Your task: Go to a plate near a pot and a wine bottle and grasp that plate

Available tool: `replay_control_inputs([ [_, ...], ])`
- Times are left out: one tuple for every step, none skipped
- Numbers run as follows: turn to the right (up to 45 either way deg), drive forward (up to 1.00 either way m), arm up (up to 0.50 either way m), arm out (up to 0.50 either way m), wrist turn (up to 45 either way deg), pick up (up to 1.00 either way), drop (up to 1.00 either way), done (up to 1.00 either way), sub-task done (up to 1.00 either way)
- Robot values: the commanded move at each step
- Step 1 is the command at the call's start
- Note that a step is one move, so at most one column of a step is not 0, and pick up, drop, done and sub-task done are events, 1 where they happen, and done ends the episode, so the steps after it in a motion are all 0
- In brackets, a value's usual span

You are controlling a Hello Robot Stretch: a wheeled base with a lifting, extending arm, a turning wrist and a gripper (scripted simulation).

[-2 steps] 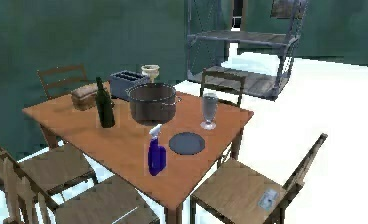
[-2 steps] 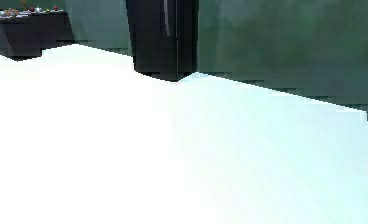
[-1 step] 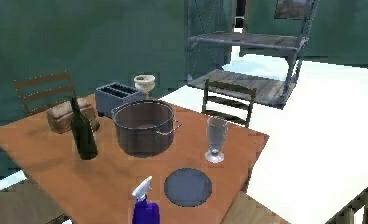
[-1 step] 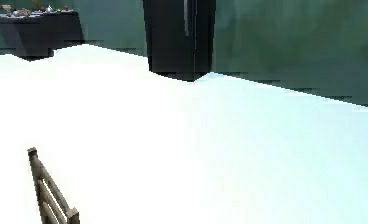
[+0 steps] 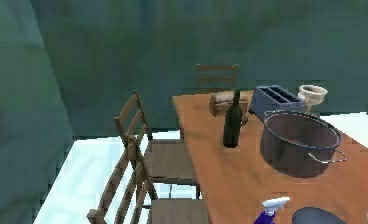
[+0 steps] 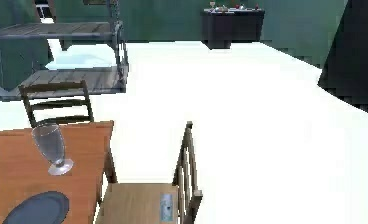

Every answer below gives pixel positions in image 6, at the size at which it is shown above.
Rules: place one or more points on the dark wooden sideboard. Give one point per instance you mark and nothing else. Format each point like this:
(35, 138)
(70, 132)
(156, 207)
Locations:
(232, 28)

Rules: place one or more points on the white window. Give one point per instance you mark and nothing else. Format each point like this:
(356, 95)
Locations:
(43, 10)

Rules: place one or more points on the dark slatted wooden chair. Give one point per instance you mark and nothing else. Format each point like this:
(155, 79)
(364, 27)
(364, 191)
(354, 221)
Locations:
(58, 103)

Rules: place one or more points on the small clear wine glass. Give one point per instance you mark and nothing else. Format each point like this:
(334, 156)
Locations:
(212, 5)

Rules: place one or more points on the grey shelf unit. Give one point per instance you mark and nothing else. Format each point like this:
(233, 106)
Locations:
(75, 78)

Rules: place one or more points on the pale blue remote control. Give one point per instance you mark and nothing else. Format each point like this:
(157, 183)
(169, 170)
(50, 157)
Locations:
(166, 207)

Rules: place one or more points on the orange wooden table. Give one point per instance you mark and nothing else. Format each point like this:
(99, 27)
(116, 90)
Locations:
(22, 166)

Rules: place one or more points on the brown wooden chair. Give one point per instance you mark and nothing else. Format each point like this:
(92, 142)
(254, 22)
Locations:
(142, 203)

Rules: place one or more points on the dark cabinet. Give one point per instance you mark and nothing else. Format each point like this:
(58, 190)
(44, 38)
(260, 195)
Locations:
(353, 60)

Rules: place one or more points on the dark blue plate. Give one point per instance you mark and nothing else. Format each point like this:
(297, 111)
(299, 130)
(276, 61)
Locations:
(38, 209)

